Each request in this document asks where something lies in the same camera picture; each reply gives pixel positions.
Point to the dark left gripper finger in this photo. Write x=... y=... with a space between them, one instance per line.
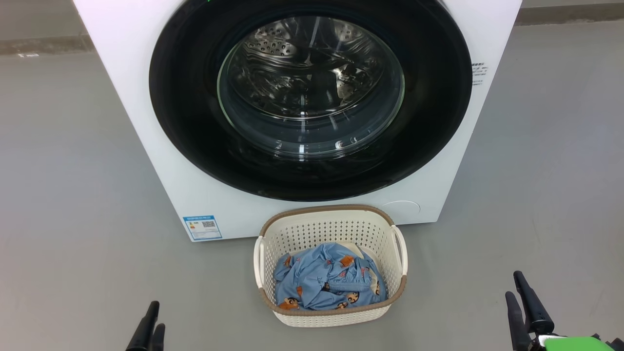
x=144 y=329
x=158 y=339

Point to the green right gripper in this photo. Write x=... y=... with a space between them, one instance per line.
x=575 y=345

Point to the blue cartoon print garment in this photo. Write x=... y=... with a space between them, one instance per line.
x=321 y=278

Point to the black round glass washer door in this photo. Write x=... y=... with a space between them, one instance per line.
x=185 y=112

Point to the white front-load washing machine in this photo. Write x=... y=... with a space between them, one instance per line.
x=126 y=97

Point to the blue energy label sticker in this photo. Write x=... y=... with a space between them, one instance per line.
x=203 y=227

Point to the cream perforated laundry basket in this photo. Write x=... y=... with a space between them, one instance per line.
x=331 y=226

